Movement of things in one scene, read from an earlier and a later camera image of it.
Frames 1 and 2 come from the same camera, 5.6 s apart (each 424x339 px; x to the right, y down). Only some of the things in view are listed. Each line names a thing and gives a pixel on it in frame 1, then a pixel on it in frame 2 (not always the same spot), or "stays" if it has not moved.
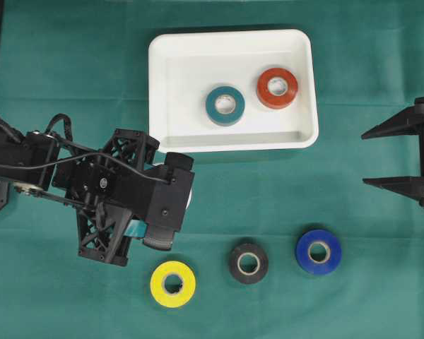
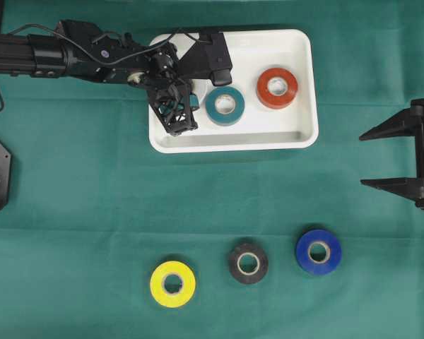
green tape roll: (227, 119) stays
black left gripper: (107, 189) -> (172, 97)
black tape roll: (259, 255) stays
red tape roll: (271, 100) stays
